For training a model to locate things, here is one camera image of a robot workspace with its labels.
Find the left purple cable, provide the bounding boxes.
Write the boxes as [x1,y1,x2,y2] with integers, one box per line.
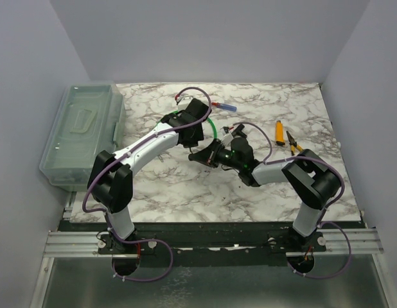
[82,86,214,283]

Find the red blue screwdriver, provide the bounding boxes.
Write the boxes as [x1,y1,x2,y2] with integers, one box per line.
[212,102,237,112]

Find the translucent plastic storage box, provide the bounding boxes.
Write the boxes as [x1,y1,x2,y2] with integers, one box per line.
[39,83,126,192]

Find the yellow utility knife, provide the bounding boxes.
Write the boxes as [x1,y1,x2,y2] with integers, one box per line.
[275,120,285,146]

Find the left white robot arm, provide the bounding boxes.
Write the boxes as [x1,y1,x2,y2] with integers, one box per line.
[82,98,211,253]

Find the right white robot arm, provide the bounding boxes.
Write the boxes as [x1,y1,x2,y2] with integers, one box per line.
[188,137,345,252]

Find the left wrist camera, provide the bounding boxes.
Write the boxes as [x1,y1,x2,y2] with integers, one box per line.
[175,95,194,111]

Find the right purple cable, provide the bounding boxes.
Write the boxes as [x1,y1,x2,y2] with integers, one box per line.
[224,121,353,279]

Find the aluminium rail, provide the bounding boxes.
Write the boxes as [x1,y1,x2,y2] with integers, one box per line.
[44,228,384,259]

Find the black T-shaped tool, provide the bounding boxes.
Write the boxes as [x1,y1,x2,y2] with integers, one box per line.
[232,124,247,139]

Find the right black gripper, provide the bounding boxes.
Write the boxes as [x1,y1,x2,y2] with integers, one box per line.
[191,138,243,171]

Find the purple cable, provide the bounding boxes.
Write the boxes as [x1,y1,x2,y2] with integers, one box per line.
[82,86,214,283]
[224,121,353,279]

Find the yellow handled pliers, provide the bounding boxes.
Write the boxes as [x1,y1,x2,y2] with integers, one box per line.
[286,130,304,156]

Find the green cable lock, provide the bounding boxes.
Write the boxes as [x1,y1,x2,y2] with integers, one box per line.
[155,110,218,139]

